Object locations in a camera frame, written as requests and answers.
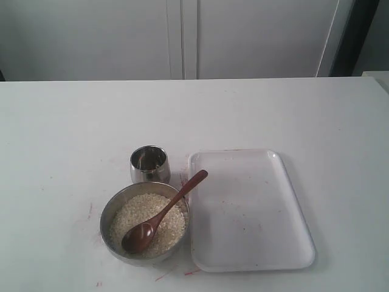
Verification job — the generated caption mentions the beige food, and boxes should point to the beige food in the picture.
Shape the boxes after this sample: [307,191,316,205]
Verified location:
[109,193,186,258]

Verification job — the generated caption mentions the white plastic tray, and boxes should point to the white plastic tray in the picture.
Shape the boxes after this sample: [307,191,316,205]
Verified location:
[188,149,315,273]

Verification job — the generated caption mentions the large steel rice bowl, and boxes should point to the large steel rice bowl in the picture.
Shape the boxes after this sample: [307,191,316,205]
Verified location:
[100,182,190,266]

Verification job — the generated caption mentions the white cabinet doors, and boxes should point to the white cabinet doors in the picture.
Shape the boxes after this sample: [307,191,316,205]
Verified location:
[1,1,353,81]

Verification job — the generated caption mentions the small steel cup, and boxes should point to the small steel cup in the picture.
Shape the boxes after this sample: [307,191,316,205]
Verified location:
[129,145,171,184]

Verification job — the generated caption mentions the brown wooden spoon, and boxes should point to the brown wooden spoon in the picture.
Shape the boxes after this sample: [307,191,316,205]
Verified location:
[121,170,208,254]

